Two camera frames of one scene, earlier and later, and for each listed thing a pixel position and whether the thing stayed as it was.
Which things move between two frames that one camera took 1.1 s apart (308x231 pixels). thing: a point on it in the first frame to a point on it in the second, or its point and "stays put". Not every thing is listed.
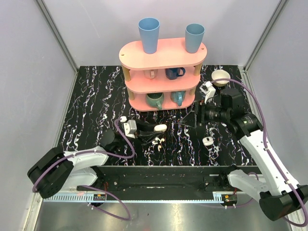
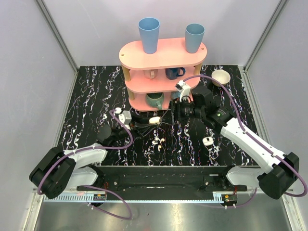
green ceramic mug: x=155 y=99 stays put
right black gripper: x=201 y=108 to x=170 y=116
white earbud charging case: x=208 y=141 stays put
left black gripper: x=140 y=130 to x=134 y=123
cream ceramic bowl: x=220 y=74 stays put
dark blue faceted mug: x=173 y=73 stays put
